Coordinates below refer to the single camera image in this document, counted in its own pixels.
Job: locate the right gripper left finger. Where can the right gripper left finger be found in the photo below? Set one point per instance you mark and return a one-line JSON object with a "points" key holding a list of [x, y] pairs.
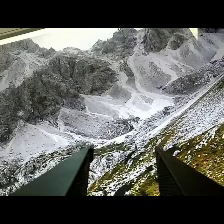
{"points": [[63, 176]]}

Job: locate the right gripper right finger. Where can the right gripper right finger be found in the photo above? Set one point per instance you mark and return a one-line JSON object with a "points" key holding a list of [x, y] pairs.
{"points": [[181, 180]]}

